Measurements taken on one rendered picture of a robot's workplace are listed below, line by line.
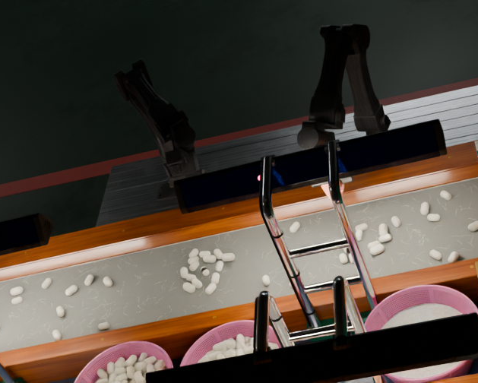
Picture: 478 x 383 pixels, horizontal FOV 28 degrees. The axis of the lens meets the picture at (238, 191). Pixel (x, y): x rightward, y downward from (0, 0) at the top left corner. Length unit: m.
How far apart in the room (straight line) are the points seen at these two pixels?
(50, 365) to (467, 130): 1.31
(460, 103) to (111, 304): 1.16
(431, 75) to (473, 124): 1.42
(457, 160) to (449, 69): 1.69
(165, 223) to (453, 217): 0.80
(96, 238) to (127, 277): 0.20
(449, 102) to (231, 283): 0.89
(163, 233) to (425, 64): 1.94
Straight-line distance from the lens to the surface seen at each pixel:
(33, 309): 2.71
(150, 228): 2.69
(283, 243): 2.10
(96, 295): 2.62
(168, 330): 2.39
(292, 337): 1.96
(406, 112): 2.90
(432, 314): 2.22
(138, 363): 2.39
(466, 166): 2.51
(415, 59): 4.32
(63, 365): 2.53
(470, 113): 2.83
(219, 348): 2.32
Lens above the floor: 2.40
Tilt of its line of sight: 38 degrees down
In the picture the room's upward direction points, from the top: 24 degrees counter-clockwise
